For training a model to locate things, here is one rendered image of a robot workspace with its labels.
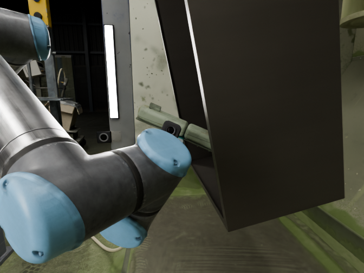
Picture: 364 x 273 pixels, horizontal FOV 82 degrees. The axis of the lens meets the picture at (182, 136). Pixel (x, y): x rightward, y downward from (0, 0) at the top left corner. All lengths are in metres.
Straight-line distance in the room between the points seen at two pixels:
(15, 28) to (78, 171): 0.53
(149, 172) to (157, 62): 1.36
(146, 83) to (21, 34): 1.00
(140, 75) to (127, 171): 1.36
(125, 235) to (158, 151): 0.17
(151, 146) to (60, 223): 0.14
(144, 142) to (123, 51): 1.37
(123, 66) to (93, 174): 1.40
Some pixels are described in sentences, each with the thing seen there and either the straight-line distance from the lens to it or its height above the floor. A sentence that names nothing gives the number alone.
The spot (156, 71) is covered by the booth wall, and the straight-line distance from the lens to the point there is 1.59.
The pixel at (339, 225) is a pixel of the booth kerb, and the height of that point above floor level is 0.15.
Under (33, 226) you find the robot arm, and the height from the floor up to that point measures 0.71.
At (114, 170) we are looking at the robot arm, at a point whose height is 0.73.
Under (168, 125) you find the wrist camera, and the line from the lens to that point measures 0.51.
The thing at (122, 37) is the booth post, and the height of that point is 1.20.
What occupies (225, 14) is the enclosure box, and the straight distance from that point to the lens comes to 0.53.
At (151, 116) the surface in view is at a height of 0.76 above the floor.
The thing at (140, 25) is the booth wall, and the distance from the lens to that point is 1.66.
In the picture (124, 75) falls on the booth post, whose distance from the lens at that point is 1.61.
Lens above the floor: 0.82
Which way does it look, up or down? 11 degrees down
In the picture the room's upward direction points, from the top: straight up
